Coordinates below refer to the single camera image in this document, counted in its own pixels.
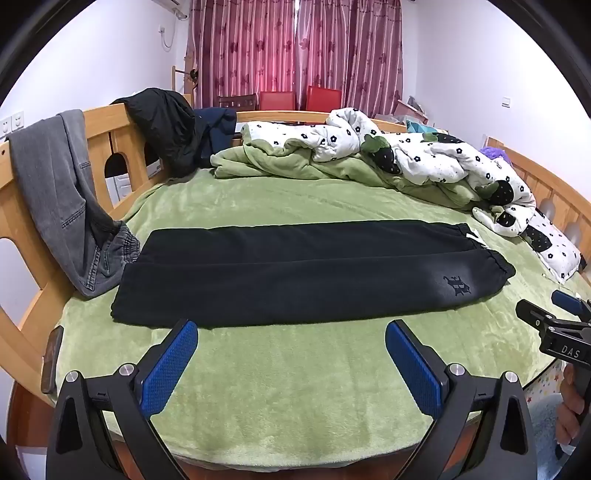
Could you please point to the person's right hand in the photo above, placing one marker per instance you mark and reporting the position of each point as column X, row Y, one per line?
column 571, row 406

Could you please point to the black jacket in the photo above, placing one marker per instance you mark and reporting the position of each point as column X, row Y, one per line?
column 166, row 124

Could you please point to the navy blue garment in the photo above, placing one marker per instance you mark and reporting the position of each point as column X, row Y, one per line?
column 219, row 127

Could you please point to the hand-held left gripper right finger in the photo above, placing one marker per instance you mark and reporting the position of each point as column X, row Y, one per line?
column 415, row 369

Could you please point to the wooden coat rack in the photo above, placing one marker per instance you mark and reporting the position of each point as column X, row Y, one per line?
column 185, row 76

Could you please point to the pile of boxes and bags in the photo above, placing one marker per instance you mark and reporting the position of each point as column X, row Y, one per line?
column 415, row 115

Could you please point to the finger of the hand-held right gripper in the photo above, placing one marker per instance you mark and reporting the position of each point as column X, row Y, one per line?
column 535, row 316
column 570, row 302

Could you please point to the white air conditioner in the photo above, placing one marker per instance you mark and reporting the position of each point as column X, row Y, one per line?
column 168, row 5

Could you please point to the grey jeans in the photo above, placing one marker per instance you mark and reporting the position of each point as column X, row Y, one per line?
column 55, row 184

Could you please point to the dark wooden chair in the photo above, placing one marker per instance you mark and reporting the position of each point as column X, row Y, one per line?
column 238, row 102

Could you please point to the purple fluffy item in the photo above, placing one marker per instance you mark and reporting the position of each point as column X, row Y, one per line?
column 493, row 153

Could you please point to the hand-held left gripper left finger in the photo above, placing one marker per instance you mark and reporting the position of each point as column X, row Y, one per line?
column 168, row 369

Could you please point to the dark smartphone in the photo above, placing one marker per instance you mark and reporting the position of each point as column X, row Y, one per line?
column 51, row 360

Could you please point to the black pants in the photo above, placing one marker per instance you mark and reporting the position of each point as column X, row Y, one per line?
column 295, row 272

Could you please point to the white floral pillow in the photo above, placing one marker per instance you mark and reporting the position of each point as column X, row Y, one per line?
column 554, row 247

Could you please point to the white floral quilt green lining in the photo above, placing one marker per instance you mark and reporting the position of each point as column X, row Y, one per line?
column 415, row 157

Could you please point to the red chair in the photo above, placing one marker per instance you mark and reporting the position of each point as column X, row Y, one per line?
column 276, row 100
column 324, row 98

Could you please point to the person's blue jeans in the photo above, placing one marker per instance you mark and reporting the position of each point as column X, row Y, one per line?
column 545, row 443

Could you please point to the white wall socket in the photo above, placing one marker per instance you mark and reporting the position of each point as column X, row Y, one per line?
column 17, row 121
column 4, row 125

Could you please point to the green fleece blanket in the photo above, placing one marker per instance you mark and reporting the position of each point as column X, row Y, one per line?
column 295, row 383

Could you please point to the star printed bed sheet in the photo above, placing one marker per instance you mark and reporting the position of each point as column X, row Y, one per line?
column 545, row 387

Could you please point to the pink floral curtain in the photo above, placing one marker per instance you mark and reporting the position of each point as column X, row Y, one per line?
column 351, row 46
column 244, row 46

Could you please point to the wooden bed frame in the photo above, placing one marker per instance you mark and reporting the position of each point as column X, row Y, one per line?
column 99, row 124

